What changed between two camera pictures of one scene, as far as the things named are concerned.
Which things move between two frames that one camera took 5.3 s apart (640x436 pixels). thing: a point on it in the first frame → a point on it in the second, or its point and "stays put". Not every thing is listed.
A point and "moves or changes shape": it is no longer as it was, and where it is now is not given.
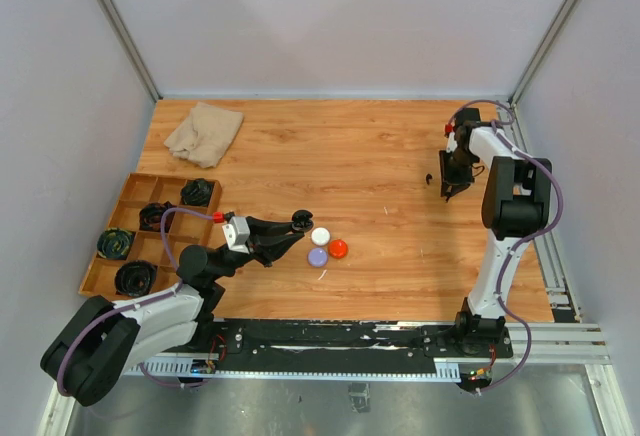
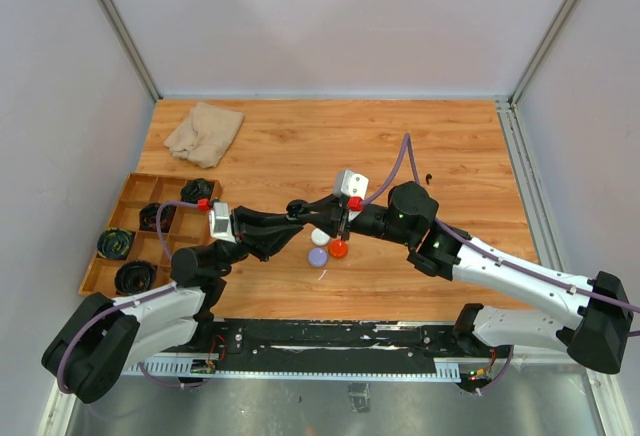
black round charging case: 302,220 moves or changes shape
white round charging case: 320,236 stays put
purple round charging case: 317,257 stays put
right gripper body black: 457,168 → 372,221
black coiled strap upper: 197,191 stays put
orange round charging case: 338,248 stays put
